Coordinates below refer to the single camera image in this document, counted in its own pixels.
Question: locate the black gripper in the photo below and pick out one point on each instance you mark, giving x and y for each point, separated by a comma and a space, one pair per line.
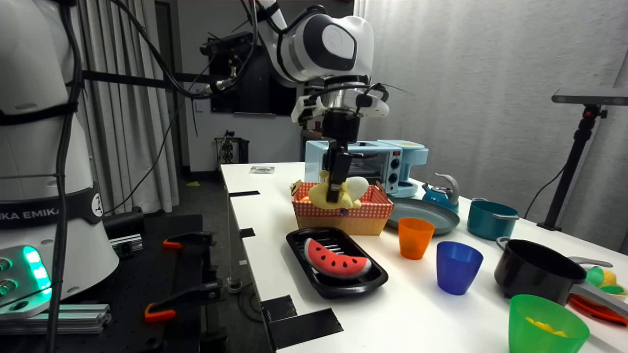
341, 125

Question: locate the yellow banana plushie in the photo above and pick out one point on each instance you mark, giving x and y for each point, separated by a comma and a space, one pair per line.
317, 194

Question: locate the watermelon slice plushie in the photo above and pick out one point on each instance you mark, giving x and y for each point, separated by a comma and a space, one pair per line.
337, 259

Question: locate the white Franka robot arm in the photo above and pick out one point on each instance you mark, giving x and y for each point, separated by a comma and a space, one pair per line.
33, 129

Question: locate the orange slice plushie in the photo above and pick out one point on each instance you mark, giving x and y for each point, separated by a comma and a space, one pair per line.
305, 192

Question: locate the red plushie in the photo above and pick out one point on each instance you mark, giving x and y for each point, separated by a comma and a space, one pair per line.
378, 194

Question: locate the orange checkered box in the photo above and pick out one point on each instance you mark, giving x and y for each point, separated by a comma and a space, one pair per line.
341, 217

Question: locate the black plastic tray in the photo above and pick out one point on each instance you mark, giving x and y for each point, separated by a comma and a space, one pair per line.
307, 237

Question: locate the light blue toy oven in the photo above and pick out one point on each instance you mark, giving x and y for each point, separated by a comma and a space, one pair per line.
406, 157

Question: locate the black tape strip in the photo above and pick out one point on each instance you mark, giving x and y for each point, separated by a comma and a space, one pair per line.
245, 192

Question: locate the grey-blue toy plate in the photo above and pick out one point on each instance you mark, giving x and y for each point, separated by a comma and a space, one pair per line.
425, 215

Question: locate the orange plastic cup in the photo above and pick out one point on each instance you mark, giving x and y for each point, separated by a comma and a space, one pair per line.
415, 237

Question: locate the teal toy kettle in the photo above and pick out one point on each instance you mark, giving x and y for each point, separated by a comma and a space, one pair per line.
441, 196

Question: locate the black monitor panel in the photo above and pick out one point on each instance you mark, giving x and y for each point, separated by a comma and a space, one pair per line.
253, 98

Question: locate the small black tape piece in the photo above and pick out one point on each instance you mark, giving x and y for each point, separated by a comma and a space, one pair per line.
247, 231

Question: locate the blue plastic cup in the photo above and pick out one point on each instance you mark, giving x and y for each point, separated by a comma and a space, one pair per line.
459, 268

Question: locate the large black tape patch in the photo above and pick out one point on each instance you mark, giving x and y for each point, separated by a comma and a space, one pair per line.
302, 323

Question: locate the teal toy pot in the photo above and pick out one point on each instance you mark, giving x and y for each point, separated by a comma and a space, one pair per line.
492, 219

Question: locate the grey pleated curtain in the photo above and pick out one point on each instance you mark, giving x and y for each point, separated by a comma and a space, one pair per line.
492, 78
131, 143

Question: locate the black toy pot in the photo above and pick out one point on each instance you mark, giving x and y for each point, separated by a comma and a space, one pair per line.
533, 270

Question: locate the black tripod stand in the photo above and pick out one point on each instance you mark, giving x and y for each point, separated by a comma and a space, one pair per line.
576, 149

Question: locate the yellow toy piece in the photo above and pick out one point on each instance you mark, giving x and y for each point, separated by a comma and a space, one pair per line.
547, 325

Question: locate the green plastic cup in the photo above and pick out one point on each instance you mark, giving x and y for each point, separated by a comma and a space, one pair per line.
547, 339

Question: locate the green and yellow toy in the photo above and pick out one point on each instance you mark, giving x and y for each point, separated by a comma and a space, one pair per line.
602, 276

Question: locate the red toy utensil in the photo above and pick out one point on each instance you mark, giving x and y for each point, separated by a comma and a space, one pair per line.
600, 310

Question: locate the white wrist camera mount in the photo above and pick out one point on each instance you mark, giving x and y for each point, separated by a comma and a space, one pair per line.
307, 109

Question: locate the black camera bar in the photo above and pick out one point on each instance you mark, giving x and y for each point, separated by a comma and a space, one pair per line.
223, 43

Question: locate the aluminium profile rail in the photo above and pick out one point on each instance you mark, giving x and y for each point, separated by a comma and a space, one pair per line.
72, 317

